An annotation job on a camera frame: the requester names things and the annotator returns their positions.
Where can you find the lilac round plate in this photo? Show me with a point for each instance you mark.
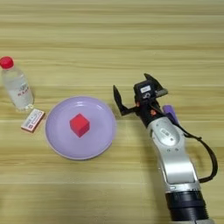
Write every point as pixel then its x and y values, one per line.
pixel 96 143

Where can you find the small red white box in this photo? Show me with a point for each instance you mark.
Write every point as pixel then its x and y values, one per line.
pixel 33 120

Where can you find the purple rectangular block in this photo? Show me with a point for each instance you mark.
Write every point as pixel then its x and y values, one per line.
pixel 170 112

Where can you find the red cube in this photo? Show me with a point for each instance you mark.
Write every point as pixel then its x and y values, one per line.
pixel 79 124

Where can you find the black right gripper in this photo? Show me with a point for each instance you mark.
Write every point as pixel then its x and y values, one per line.
pixel 148 110

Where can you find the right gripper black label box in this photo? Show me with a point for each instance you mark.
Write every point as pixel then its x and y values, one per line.
pixel 144 90

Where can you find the clear bottle with red cap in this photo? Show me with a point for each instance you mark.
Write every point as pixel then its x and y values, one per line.
pixel 17 87

